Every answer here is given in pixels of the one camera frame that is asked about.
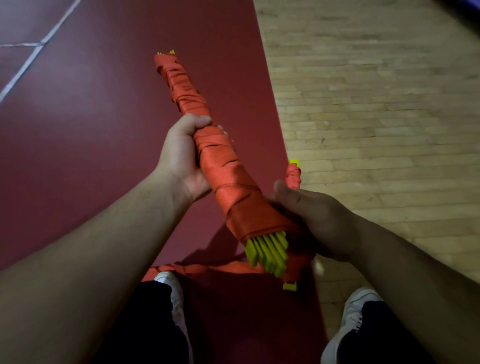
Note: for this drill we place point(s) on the person's right hand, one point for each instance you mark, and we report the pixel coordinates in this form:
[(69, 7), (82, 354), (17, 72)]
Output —
[(322, 225)]

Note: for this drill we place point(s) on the white right shoe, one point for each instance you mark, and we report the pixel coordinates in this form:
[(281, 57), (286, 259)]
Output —
[(350, 315)]

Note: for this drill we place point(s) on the black trouser leg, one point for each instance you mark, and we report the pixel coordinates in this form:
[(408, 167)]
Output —
[(382, 333), (142, 326)]

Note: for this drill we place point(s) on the person's left hand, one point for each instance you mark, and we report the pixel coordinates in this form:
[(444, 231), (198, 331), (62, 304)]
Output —
[(180, 157)]

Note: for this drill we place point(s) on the white left shoe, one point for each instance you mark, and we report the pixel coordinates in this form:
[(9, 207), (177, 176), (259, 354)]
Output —
[(174, 296)]

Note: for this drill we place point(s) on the black left trouser leg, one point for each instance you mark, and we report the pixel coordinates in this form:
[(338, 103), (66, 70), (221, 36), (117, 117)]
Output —
[(142, 326)]

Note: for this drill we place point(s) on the white shoe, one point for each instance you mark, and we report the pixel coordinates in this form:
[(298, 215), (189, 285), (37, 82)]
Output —
[(174, 296), (350, 315)]

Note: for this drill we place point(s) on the person's right forearm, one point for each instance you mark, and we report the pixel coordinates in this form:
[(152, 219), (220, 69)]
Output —
[(420, 292)]

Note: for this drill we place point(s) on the person's left forearm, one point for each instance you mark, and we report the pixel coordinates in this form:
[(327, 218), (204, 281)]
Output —
[(82, 270)]

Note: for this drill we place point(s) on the black right trouser leg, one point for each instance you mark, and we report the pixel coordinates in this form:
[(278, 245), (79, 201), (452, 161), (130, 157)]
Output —
[(382, 333)]

